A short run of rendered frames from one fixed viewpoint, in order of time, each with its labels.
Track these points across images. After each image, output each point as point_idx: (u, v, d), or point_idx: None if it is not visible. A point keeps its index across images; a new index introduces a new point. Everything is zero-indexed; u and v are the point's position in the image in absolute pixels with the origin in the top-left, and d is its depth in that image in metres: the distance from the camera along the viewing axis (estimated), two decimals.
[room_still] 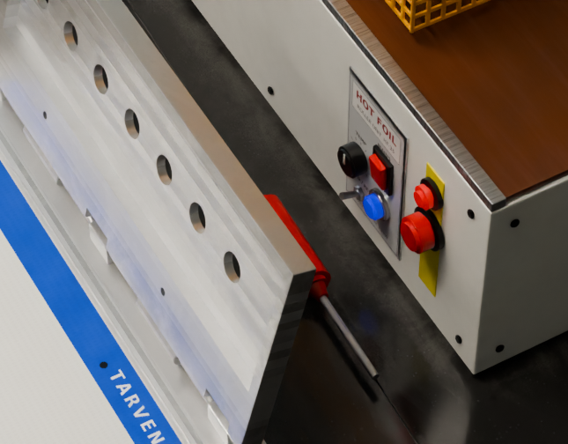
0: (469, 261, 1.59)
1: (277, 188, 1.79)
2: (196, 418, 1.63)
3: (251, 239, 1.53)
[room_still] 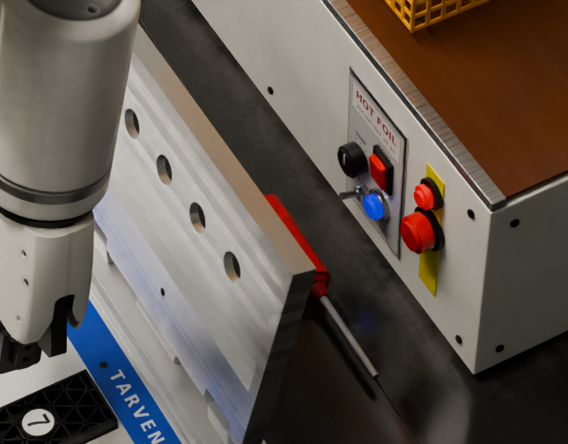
0: (469, 261, 1.59)
1: (277, 188, 1.79)
2: (196, 418, 1.63)
3: (251, 239, 1.53)
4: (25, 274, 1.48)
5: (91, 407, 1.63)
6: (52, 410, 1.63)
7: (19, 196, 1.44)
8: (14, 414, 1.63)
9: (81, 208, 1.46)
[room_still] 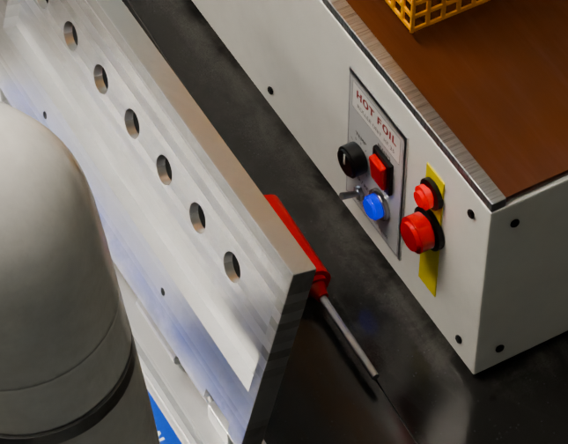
0: (469, 261, 1.59)
1: (277, 188, 1.79)
2: (196, 418, 1.63)
3: (251, 239, 1.53)
4: None
5: None
6: None
7: None
8: None
9: None
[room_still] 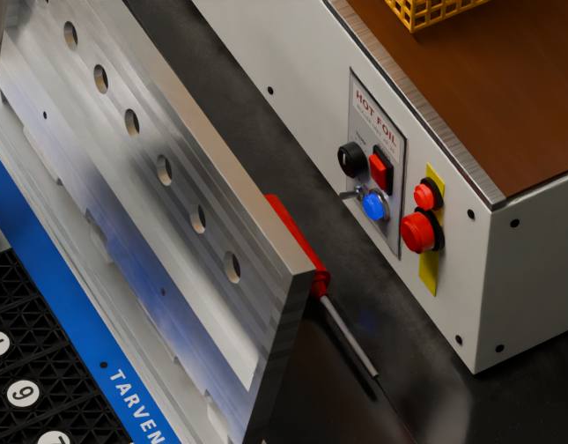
0: (469, 261, 1.59)
1: (277, 188, 1.79)
2: (196, 418, 1.63)
3: (251, 239, 1.53)
4: None
5: (106, 429, 1.61)
6: (68, 432, 1.61)
7: None
8: (29, 436, 1.62)
9: None
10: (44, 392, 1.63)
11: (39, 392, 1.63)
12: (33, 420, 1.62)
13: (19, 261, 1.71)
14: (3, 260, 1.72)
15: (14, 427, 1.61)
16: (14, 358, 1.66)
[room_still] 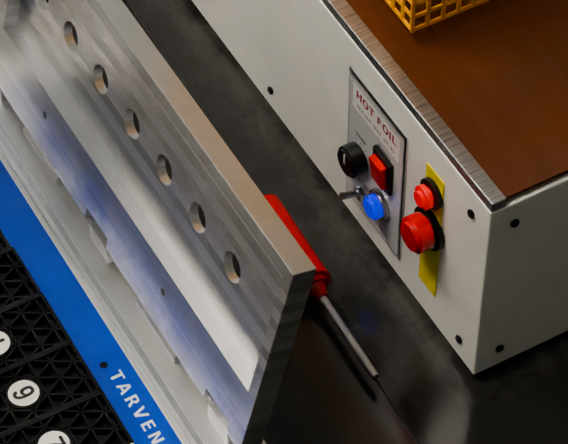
0: (469, 261, 1.59)
1: (277, 188, 1.79)
2: (196, 418, 1.63)
3: (251, 239, 1.53)
4: None
5: (106, 429, 1.61)
6: (68, 432, 1.61)
7: None
8: (29, 436, 1.62)
9: None
10: (45, 392, 1.63)
11: (40, 392, 1.63)
12: (33, 420, 1.62)
13: (20, 261, 1.71)
14: (4, 260, 1.72)
15: (14, 426, 1.61)
16: (15, 358, 1.66)
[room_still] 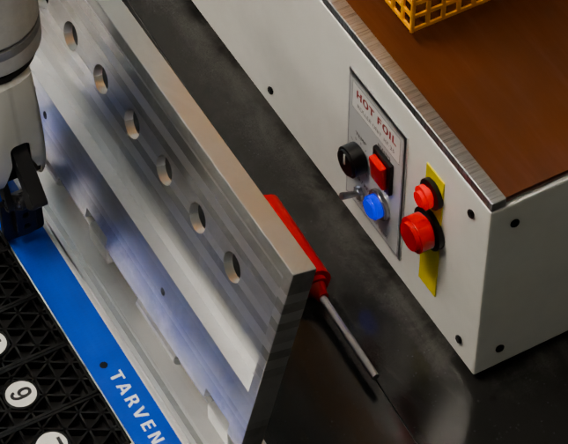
0: (469, 261, 1.59)
1: (277, 188, 1.79)
2: (196, 418, 1.63)
3: (251, 239, 1.53)
4: None
5: (105, 430, 1.61)
6: (66, 432, 1.61)
7: None
8: (27, 437, 1.62)
9: (13, 65, 1.59)
10: (42, 393, 1.63)
11: (37, 393, 1.63)
12: (32, 421, 1.62)
13: (17, 261, 1.71)
14: (1, 260, 1.72)
15: (12, 428, 1.61)
16: (11, 358, 1.66)
